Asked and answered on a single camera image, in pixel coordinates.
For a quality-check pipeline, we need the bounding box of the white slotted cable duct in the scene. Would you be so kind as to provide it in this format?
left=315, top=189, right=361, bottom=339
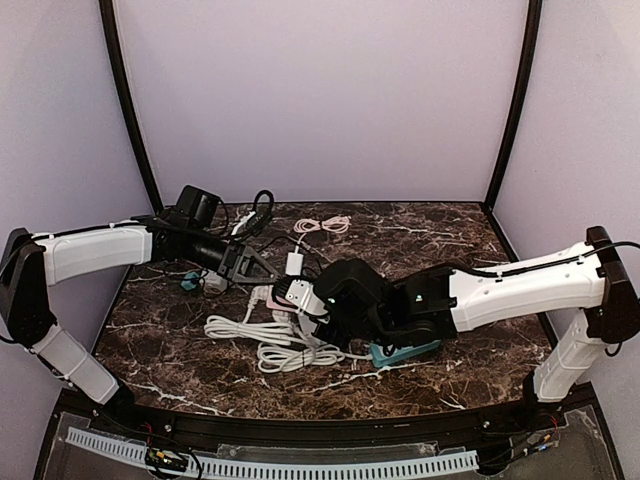
left=65, top=427, right=478, bottom=479

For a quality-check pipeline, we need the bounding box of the white cube socket adapter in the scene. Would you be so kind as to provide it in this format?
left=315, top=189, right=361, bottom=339
left=203, top=272, right=227, bottom=292

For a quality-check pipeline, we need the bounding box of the right black frame post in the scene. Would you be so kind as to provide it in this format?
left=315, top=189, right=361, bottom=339
left=483, top=0, right=543, bottom=214

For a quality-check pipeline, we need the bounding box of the white charger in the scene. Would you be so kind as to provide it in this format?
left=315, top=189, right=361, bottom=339
left=285, top=252, right=304, bottom=276

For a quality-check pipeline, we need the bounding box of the teal power strip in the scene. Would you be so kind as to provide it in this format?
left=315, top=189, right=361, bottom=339
left=369, top=340, right=441, bottom=369

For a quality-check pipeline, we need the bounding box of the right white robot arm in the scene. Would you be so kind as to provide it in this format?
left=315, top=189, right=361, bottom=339
left=311, top=226, right=639, bottom=404

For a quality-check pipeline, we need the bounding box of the white and pink cube socket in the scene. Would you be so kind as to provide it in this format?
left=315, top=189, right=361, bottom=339
left=266, top=297, right=298, bottom=324

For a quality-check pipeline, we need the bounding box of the black cable of teal plug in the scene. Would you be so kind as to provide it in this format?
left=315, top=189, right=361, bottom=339
left=194, top=234, right=301, bottom=301

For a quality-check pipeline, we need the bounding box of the left black frame post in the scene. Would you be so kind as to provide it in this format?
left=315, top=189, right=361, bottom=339
left=98, top=0, right=164, bottom=213

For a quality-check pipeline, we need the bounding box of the black frame post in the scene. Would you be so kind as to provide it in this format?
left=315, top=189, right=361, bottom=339
left=483, top=0, right=543, bottom=214
left=98, top=0, right=164, bottom=213

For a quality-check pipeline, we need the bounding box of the small circuit board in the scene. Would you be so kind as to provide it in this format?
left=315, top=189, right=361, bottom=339
left=144, top=448, right=188, bottom=472

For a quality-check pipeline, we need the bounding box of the pink thin cable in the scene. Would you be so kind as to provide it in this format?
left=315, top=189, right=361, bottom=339
left=292, top=214, right=352, bottom=256

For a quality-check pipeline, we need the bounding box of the teal charger plug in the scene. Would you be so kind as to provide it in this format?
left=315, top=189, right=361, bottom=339
left=180, top=271, right=201, bottom=292

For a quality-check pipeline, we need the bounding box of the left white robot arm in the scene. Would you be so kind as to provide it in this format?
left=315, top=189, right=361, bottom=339
left=1, top=217, right=277, bottom=406

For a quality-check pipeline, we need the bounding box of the white power cable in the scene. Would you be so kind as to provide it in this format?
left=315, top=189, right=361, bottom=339
left=203, top=283, right=371, bottom=375

